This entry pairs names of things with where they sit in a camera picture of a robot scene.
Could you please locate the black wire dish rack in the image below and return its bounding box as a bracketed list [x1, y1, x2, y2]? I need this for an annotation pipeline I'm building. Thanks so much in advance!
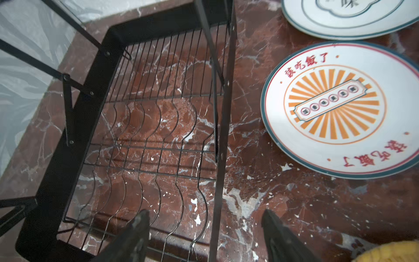
[1, 1, 237, 262]

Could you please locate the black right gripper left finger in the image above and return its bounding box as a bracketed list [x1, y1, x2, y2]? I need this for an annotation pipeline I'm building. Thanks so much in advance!
[91, 210, 150, 262]

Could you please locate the white plate green emblem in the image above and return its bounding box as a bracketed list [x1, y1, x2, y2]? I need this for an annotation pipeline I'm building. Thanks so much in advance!
[282, 0, 419, 40]

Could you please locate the right orange sunburst plate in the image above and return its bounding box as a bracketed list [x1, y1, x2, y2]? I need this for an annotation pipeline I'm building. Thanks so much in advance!
[260, 41, 419, 180]

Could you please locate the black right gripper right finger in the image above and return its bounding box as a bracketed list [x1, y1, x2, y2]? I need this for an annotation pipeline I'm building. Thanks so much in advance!
[261, 209, 321, 262]

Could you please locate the orange woven plate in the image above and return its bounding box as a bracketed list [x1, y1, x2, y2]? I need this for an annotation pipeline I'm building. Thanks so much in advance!
[352, 241, 419, 262]

